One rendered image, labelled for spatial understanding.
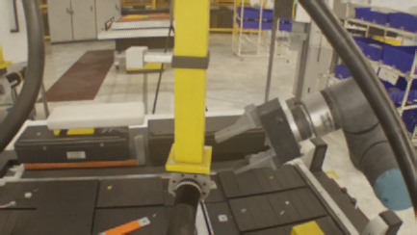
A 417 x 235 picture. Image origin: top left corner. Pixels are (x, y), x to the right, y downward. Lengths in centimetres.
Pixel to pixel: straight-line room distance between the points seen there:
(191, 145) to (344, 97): 31
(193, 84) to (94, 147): 60
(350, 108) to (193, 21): 34
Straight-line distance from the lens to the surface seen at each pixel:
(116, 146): 98
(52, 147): 103
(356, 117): 59
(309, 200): 91
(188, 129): 49
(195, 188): 55
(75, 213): 85
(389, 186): 53
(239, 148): 104
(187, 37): 44
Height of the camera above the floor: 158
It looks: 26 degrees down
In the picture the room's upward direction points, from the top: 3 degrees clockwise
